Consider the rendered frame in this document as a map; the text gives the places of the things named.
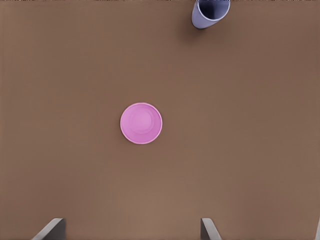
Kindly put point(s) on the pink bowl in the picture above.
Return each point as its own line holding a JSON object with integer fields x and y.
{"x": 141, "y": 123}

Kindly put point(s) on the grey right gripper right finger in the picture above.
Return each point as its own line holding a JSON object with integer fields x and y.
{"x": 209, "y": 230}

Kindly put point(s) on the blue bowl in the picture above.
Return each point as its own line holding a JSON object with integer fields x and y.
{"x": 205, "y": 18}

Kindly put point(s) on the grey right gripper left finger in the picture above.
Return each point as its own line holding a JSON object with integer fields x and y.
{"x": 53, "y": 230}

